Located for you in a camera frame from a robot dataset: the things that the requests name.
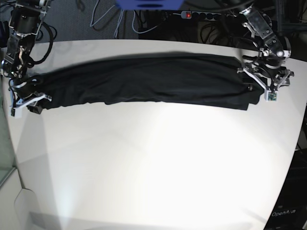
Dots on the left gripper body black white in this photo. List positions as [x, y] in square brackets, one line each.
[270, 76]

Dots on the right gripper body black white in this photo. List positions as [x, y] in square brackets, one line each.
[24, 93]

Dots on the dark navy long-sleeve shirt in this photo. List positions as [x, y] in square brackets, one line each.
[175, 77]

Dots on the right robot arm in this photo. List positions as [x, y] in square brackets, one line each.
[26, 21]

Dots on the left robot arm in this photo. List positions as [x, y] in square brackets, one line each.
[269, 45]

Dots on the black OpenArm case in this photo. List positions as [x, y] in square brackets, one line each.
[290, 210]

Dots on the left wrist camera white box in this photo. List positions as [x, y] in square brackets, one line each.
[270, 95]

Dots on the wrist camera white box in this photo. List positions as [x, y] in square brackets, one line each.
[270, 95]
[16, 112]

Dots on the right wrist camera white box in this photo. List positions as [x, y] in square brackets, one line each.
[16, 112]

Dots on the white power strip red switch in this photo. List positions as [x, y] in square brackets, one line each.
[200, 16]

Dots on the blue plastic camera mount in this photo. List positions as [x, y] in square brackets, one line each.
[149, 4]

